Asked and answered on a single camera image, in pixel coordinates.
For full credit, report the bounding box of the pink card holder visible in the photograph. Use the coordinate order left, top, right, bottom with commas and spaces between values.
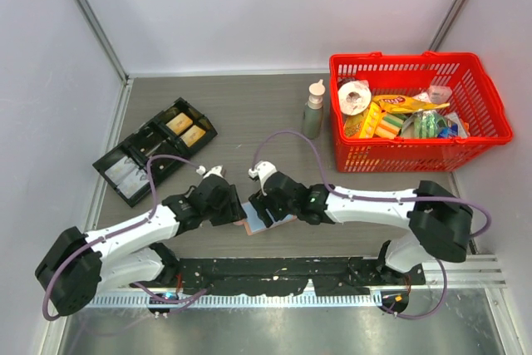
233, 200, 298, 238

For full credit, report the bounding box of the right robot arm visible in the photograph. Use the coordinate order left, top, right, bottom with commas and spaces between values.
243, 171, 473, 284

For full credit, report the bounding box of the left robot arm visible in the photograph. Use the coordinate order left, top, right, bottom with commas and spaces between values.
35, 174, 247, 321

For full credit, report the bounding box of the gold card stack lower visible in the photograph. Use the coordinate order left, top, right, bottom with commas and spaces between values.
180, 125, 206, 148

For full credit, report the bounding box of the gold card stack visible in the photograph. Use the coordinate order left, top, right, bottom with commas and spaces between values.
166, 112, 193, 136
180, 125, 206, 148

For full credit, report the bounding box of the black card organizer tray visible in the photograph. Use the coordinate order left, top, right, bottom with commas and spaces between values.
93, 97, 218, 207

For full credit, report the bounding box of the silver card stack lower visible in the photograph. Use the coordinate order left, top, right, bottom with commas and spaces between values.
117, 170, 149, 199

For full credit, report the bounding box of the silver card stack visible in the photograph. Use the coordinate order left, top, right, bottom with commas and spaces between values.
105, 156, 138, 185
117, 170, 149, 199

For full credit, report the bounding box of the gold card stack upper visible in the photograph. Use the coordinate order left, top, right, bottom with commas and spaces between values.
166, 112, 193, 136

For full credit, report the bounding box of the silver card stack upper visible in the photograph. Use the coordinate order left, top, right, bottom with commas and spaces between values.
105, 156, 138, 185

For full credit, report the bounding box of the green pump bottle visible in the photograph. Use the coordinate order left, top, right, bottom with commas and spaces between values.
303, 79, 326, 139

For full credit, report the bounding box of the yellow green sponge pack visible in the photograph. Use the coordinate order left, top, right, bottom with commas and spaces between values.
357, 102, 405, 139

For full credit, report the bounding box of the toilet paper roll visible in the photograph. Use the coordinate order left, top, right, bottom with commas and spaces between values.
337, 80, 372, 116

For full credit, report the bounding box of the yellow chips bag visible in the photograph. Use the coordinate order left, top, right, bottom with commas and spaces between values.
372, 95, 450, 114

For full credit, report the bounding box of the green packaged item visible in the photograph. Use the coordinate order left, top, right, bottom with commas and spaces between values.
413, 111, 439, 139

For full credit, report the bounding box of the red shopping basket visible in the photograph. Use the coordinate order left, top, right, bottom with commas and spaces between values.
329, 52, 514, 173

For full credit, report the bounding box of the blue packaged item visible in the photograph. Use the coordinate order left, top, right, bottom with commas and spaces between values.
436, 120, 469, 139

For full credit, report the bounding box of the white small packet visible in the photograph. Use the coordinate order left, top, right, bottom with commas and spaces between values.
426, 85, 452, 105

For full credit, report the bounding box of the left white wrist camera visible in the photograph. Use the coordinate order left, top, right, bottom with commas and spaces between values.
195, 165, 225, 180

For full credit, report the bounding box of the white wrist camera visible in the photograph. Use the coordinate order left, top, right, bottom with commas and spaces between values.
195, 165, 225, 180
248, 160, 277, 184

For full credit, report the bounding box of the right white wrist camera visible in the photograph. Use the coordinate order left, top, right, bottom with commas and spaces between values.
248, 160, 277, 184

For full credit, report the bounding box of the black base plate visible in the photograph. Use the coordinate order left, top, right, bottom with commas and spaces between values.
129, 255, 427, 297

